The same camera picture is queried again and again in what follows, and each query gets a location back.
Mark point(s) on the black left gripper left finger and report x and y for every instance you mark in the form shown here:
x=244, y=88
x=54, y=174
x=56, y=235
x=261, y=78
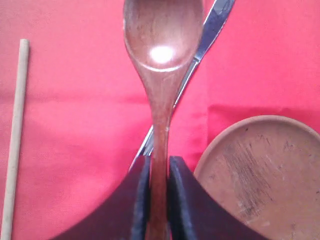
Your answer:
x=123, y=215

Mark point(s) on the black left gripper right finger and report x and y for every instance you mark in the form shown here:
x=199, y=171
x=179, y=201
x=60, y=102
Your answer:
x=194, y=215

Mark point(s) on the brown wooden plate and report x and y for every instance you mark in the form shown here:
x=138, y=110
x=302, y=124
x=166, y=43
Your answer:
x=265, y=171

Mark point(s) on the wooden chopstick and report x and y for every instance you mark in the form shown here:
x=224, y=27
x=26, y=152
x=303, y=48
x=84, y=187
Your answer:
x=15, y=141

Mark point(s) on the dark wooden spoon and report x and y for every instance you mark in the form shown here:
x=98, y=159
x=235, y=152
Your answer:
x=161, y=38

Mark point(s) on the silver table knife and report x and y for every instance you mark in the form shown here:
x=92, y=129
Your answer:
x=213, y=24

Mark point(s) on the red scalloped table cloth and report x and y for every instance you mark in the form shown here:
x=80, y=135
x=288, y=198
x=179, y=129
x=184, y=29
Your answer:
x=86, y=112

